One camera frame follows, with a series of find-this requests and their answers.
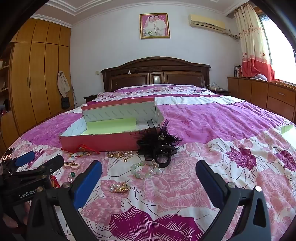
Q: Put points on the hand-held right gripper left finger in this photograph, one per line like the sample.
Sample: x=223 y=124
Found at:
x=90 y=183

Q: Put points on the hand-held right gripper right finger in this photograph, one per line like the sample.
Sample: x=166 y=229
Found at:
x=208 y=183

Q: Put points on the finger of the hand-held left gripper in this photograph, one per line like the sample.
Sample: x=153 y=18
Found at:
x=53 y=163
x=26 y=158

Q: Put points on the red cardboard box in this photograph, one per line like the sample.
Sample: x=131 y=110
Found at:
x=104 y=142

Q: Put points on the black feather hair clip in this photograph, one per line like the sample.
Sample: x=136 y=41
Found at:
x=159 y=138

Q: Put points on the person's left hand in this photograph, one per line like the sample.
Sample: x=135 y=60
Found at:
x=9 y=221

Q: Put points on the rose gold hair clip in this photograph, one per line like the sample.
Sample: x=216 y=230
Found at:
x=70 y=164

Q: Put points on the red tassel charm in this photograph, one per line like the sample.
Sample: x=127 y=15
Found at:
x=54 y=182

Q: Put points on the gold pearl brooch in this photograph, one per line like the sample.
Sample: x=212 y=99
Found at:
x=119 y=187

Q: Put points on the green paper liner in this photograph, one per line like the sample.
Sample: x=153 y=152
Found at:
x=108 y=126

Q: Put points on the small black bag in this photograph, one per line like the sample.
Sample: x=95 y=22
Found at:
x=65 y=103

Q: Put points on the bed with floral quilt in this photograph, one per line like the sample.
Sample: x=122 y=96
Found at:
x=203 y=120

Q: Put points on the open wooden shelf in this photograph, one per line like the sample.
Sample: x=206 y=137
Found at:
x=4 y=92

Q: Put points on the thin metal rod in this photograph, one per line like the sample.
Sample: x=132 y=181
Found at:
x=74 y=97

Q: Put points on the dark wooden nightstand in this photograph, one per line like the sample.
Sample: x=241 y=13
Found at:
x=90 y=97
x=222 y=92

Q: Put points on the wooden wardrobe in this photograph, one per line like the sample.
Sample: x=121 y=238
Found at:
x=34 y=81

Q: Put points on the beige cloth bag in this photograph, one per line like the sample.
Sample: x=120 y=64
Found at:
x=63 y=83

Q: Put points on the green paper sheet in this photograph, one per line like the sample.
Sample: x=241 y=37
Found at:
x=288 y=129

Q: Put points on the low wooden cabinet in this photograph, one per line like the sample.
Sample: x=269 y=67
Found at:
x=254 y=92

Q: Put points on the dark wooden headboard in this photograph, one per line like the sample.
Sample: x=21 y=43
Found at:
x=180 y=77

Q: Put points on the row of books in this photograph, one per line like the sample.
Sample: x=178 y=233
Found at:
x=238 y=71

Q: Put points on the grey cloth bundle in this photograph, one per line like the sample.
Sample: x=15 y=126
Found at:
x=260 y=77

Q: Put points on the floral cream red curtain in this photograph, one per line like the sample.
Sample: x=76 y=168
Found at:
x=253 y=46

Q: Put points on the window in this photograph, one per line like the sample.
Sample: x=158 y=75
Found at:
x=282 y=46

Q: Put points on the framed wedding photo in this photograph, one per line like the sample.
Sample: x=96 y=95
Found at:
x=154 y=25

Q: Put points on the wall air conditioner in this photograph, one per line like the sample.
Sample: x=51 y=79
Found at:
x=205 y=23

